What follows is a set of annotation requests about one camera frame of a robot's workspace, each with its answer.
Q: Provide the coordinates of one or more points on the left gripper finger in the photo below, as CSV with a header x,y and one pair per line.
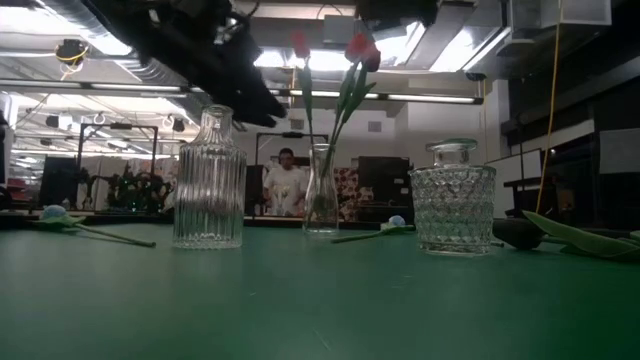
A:
x,y
245,112
257,90

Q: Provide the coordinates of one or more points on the ribbed clear glass vase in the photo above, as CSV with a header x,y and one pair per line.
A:
x,y
210,200

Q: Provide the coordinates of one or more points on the light blue artificial tulip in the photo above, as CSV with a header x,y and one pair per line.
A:
x,y
396,220
55,214

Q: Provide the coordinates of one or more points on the black artificial tulip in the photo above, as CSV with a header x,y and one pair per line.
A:
x,y
520,233

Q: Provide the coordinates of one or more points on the slim clear glass vase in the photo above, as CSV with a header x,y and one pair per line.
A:
x,y
321,215

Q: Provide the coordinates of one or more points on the diamond-pattern clear glass vase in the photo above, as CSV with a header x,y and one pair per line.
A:
x,y
452,210

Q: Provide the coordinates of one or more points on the ceiling light tube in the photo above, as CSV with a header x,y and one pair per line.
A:
x,y
135,86
430,98

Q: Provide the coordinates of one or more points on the person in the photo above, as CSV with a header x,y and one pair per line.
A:
x,y
286,187

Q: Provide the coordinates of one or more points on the gray ceiling box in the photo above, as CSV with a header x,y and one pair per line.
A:
x,y
340,30

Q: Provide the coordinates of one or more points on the round black ceiling sensor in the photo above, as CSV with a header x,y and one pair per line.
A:
x,y
71,50

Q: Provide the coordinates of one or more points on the floral patterned panel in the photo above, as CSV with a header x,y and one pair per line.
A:
x,y
352,195

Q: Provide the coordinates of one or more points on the dark cabinet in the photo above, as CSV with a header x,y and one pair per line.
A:
x,y
382,185

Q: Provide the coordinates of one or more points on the black monitor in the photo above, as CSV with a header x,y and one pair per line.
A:
x,y
59,180

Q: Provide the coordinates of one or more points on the green table mat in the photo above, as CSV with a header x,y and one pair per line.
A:
x,y
150,310

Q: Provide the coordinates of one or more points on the white board panel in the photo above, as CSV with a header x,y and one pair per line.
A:
x,y
515,170

